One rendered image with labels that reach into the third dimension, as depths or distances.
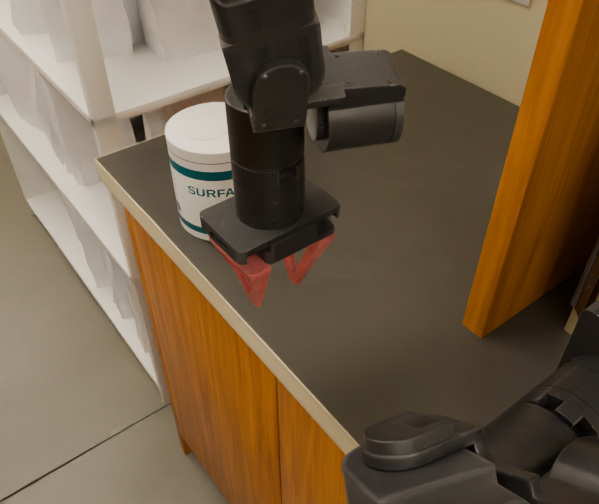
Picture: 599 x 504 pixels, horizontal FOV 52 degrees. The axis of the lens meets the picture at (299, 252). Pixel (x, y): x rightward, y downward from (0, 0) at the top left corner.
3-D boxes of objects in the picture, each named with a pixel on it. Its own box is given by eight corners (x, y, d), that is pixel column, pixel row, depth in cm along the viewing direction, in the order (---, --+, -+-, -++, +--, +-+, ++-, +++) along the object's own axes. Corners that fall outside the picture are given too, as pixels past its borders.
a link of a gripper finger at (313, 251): (335, 291, 58) (338, 212, 51) (272, 327, 55) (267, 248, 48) (291, 252, 62) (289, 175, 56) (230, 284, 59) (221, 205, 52)
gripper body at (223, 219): (342, 220, 53) (345, 146, 48) (241, 272, 48) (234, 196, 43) (296, 185, 57) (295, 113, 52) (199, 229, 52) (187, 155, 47)
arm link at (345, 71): (226, -27, 40) (253, 69, 36) (395, -43, 42) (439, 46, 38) (231, 104, 50) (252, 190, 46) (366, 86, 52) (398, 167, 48)
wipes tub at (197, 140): (237, 178, 98) (230, 91, 88) (286, 219, 90) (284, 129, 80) (163, 209, 92) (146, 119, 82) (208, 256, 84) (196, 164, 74)
